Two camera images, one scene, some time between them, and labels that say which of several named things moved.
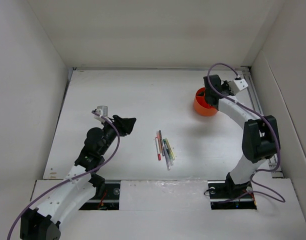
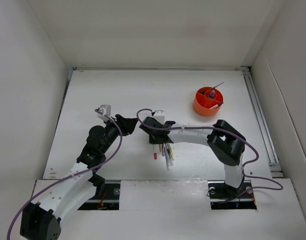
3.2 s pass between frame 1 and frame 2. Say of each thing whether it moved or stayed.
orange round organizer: stayed
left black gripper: stayed
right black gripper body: moved
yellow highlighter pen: stayed
